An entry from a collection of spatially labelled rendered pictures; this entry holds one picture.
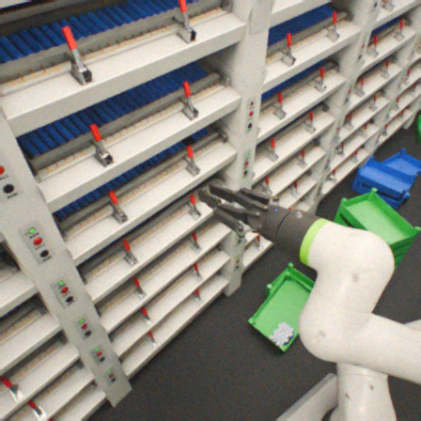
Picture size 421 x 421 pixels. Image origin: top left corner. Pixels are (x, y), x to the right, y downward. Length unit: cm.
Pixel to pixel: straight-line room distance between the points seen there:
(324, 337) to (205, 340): 117
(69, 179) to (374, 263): 61
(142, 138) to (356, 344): 63
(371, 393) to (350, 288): 53
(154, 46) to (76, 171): 32
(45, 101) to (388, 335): 71
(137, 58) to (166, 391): 134
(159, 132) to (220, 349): 114
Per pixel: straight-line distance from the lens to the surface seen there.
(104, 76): 76
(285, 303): 183
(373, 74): 221
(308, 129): 165
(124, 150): 87
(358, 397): 112
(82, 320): 112
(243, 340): 179
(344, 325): 65
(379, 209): 200
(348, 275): 63
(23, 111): 70
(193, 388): 171
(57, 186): 82
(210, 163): 112
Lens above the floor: 163
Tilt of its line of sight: 46 degrees down
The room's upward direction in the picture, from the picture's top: straight up
